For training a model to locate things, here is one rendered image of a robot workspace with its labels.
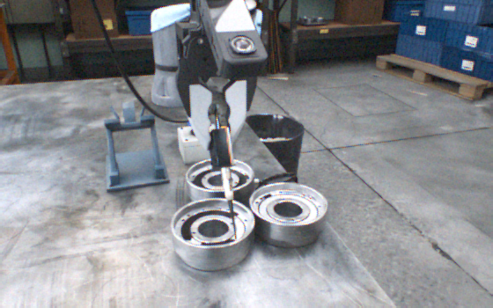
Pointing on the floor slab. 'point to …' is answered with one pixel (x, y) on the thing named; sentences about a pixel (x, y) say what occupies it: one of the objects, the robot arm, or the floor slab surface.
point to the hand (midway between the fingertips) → (218, 141)
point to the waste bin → (292, 129)
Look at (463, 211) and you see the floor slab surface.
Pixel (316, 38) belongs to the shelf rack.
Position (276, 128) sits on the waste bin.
